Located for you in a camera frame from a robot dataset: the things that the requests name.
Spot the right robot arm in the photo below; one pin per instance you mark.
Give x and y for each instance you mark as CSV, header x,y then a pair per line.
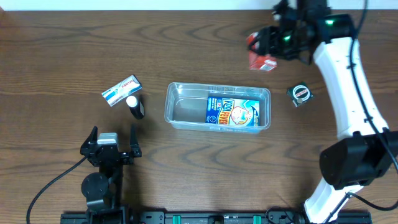
x,y
366,148

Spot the red Panadol sachet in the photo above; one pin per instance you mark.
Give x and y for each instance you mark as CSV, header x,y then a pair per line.
x,y
256,61

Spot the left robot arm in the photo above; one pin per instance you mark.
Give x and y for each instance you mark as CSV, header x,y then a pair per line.
x,y
102,189

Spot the blue Kool Fever box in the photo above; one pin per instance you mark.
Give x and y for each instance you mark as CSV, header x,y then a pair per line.
x,y
232,111

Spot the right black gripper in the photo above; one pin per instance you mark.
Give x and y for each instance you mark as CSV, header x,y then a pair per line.
x,y
270,40

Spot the clear plastic container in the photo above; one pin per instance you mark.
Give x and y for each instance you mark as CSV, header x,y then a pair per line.
x,y
185,106

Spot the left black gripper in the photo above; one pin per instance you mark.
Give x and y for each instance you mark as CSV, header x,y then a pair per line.
x,y
109,152

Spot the dark bottle white cap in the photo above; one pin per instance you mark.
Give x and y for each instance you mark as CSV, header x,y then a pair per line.
x,y
135,106

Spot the white Panadol box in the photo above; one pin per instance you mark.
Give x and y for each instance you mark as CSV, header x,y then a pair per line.
x,y
122,90

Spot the black mounting rail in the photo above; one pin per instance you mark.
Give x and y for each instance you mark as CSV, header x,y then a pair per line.
x,y
270,217

